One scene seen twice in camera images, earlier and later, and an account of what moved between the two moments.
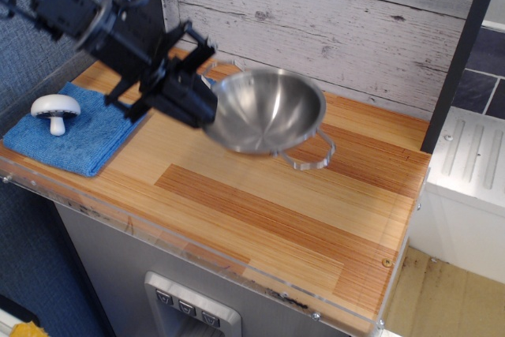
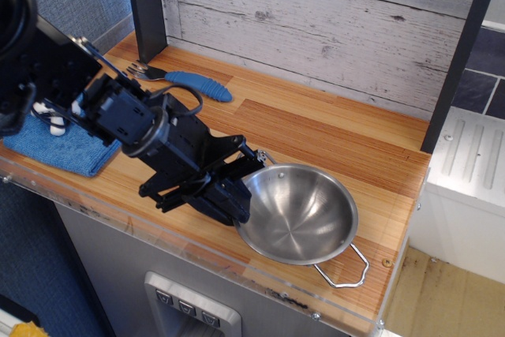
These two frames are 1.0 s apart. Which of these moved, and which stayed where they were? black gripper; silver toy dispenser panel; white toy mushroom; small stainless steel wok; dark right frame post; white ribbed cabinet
Moved: small stainless steel wok; black gripper
Stayed: white toy mushroom; silver toy dispenser panel; dark right frame post; white ribbed cabinet
